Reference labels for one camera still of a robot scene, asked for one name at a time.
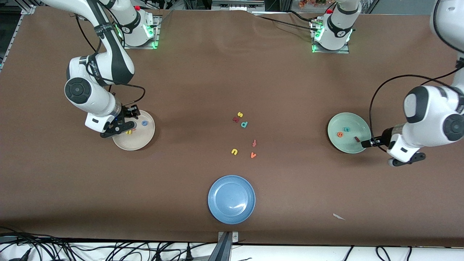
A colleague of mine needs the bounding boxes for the brown table cover sheet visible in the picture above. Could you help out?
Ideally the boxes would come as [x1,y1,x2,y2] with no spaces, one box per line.
[0,7,464,248]

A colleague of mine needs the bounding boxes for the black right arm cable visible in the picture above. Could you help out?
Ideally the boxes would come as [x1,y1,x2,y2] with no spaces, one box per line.
[74,14,146,106]

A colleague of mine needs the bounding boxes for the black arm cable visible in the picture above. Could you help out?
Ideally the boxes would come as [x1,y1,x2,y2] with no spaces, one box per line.
[369,0,464,145]
[74,14,146,106]

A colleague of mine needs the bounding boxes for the blue plate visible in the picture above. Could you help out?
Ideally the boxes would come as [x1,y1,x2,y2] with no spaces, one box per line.
[208,175,256,225]

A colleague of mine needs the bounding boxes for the aluminium frame rail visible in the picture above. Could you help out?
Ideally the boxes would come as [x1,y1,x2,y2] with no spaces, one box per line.
[0,4,37,71]

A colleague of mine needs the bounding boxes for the black base cable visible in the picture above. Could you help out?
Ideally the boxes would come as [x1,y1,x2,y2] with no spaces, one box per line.
[252,11,319,31]

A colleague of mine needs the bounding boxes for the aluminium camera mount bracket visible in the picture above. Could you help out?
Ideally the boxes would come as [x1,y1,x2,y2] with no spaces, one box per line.
[217,231,240,261]

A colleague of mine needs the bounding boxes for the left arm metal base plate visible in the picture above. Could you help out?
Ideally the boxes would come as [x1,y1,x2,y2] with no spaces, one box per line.
[312,20,350,54]

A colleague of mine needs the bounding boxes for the green plate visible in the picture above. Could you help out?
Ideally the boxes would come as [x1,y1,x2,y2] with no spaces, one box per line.
[327,112,372,154]

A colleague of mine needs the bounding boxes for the beige plate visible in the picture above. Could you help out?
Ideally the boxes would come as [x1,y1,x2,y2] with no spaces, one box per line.
[112,109,156,151]

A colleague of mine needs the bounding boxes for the grey power strip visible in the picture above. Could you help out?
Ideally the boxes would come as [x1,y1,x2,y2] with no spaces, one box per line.
[212,0,265,11]

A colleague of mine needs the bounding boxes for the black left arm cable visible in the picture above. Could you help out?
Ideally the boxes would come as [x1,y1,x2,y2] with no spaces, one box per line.
[369,0,464,145]

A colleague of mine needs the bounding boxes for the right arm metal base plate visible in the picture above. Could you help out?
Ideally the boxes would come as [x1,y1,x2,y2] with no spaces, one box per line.
[121,14,160,49]

